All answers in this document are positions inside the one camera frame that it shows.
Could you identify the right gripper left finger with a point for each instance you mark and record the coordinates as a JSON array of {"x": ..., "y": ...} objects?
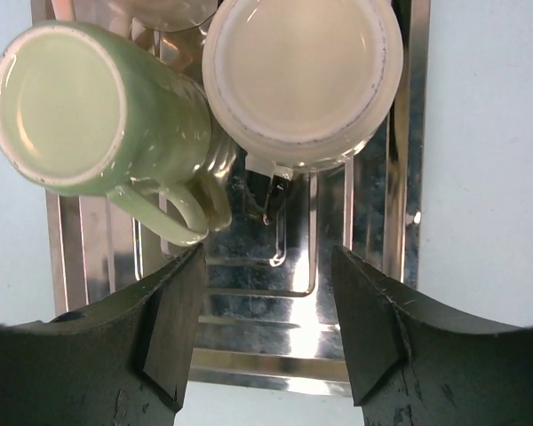
[{"x": 121, "y": 361}]

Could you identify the pink orange mug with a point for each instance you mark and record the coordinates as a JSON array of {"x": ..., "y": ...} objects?
[{"x": 167, "y": 15}]

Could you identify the steel tray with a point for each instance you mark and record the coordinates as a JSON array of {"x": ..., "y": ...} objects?
[{"x": 268, "y": 318}]

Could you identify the cream mug black handle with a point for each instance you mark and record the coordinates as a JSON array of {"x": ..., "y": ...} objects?
[{"x": 300, "y": 86}]

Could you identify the green mug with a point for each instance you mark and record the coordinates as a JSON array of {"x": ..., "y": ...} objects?
[{"x": 84, "y": 111}]

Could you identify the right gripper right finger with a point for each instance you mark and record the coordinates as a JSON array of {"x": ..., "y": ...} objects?
[{"x": 412, "y": 360}]

